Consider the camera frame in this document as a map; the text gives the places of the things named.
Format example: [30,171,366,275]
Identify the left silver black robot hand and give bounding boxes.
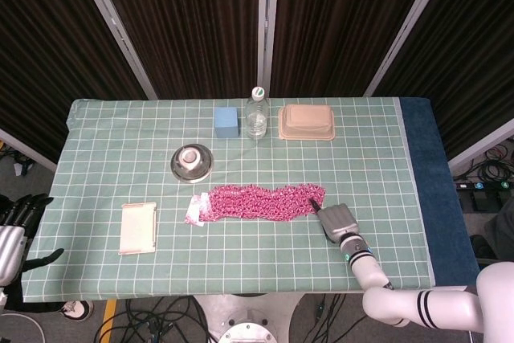
[0,193,65,286]

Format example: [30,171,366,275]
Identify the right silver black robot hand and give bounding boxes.
[308,198,362,244]

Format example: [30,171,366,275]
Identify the pink knitted cloth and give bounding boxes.
[199,183,328,223]

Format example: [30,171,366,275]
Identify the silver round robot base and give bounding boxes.
[218,321,280,343]

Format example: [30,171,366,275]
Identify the white black sneaker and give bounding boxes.
[59,299,95,322]

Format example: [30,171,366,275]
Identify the green checked tablecloth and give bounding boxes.
[22,96,437,304]

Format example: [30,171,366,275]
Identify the beige plastic food container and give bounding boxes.
[278,104,337,142]

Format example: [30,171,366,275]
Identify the dark blue table cover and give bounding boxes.
[397,96,482,287]

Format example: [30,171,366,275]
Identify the white rectangular box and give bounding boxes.
[117,202,157,256]

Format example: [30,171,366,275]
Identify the clear plastic water bottle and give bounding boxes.
[244,86,269,141]

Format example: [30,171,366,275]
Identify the blue foam cube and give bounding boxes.
[213,107,241,139]

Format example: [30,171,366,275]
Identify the metal bowl with cup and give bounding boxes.
[170,144,214,182]

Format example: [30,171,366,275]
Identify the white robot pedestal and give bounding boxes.
[191,292,307,343]

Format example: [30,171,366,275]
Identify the black floor cable bundle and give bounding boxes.
[122,296,220,343]

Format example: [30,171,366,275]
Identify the grey aluminium partition post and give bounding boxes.
[364,0,457,98]
[258,0,281,97]
[71,0,158,100]

